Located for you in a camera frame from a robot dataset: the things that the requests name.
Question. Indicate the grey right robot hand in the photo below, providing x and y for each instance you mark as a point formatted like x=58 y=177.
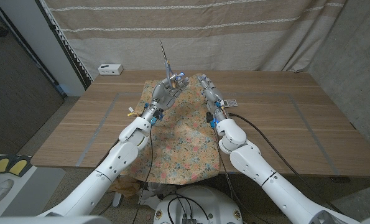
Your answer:
x=214 y=95

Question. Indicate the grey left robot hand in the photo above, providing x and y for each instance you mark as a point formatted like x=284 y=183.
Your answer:
x=166 y=95

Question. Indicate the floral orange fabric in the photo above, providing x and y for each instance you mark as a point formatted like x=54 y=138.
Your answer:
x=184 y=146

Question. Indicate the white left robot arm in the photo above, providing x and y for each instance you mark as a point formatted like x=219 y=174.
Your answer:
x=110 y=168

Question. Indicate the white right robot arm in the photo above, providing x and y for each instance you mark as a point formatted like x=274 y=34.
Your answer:
x=265 y=174

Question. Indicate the small white calculator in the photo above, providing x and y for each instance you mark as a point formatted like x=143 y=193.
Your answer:
x=232 y=103

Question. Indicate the crumpled brown paper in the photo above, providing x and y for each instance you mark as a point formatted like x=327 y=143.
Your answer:
x=127 y=186

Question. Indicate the crumpled white paper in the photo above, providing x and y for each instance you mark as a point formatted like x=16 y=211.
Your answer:
x=149 y=199

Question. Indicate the beige striped curtain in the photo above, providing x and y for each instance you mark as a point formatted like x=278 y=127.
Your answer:
x=219 y=34

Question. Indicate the white power strip box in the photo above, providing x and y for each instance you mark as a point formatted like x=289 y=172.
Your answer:
x=110 y=69

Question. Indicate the white robot torso base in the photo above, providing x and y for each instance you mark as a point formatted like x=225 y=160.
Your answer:
x=203 y=202

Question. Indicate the grey table leg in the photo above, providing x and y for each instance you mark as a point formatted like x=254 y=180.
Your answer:
x=117 y=199

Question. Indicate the black torso connector block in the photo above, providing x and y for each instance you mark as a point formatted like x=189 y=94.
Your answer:
x=189 y=221

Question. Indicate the dark wooden door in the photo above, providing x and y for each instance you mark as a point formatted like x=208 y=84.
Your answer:
x=16 y=93

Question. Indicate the white grey floor platform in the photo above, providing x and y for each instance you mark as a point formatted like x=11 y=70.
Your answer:
x=32 y=186

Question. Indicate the black metal frame post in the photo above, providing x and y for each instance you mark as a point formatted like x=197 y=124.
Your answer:
x=74 y=62

